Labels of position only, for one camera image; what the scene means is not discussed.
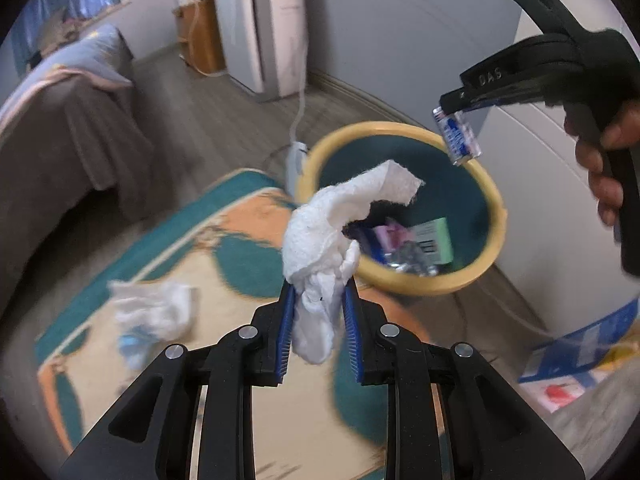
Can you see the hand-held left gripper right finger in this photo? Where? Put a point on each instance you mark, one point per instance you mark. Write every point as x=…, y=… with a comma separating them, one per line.
x=351, y=330

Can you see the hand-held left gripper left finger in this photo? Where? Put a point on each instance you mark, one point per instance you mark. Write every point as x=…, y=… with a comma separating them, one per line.
x=286, y=325

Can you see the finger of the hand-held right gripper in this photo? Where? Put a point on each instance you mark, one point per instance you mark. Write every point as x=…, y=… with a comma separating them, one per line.
x=456, y=100
x=505, y=101

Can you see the small blue foil packet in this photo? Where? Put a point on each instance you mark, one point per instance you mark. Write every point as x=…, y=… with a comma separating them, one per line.
x=457, y=137

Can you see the white tissue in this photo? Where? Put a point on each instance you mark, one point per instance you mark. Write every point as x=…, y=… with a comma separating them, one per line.
x=315, y=240

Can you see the silver foil blister pack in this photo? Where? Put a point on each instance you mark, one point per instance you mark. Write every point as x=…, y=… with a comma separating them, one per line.
x=407, y=260

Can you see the blue wet wipes pack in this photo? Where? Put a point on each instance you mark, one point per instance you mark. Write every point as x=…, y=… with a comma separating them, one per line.
x=362, y=240

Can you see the yellow-rimmed teal waste bin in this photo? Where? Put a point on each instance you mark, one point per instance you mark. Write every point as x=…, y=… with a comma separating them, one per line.
x=465, y=200

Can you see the pink packet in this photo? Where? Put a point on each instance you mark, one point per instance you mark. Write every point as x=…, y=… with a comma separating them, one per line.
x=392, y=235

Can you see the green and white box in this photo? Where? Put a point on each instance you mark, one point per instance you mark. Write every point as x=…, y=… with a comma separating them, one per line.
x=435, y=240

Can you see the person's right hand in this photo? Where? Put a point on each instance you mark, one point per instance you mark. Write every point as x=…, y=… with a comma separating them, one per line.
x=620, y=132

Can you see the crumpled tissue on mat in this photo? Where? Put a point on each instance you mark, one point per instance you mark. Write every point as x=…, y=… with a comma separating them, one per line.
x=160, y=310

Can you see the patterned teal cushion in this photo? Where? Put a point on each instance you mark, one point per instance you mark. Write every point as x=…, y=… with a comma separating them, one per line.
x=150, y=270

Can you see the white power strip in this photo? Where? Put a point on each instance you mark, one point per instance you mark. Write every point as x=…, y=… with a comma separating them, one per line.
x=296, y=165

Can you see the red and white packet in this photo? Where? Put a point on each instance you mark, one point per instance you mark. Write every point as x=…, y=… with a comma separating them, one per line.
x=560, y=392

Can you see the blue cardboard box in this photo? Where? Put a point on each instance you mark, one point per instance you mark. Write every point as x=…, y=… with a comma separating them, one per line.
x=575, y=345

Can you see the white air purifier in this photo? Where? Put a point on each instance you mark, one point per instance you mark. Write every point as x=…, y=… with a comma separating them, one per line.
x=240, y=35

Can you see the wooden cabinet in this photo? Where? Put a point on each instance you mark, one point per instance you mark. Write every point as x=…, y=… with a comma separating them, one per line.
x=205, y=40

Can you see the blue printed quilt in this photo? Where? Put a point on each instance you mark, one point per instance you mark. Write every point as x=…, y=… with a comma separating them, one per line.
x=75, y=55

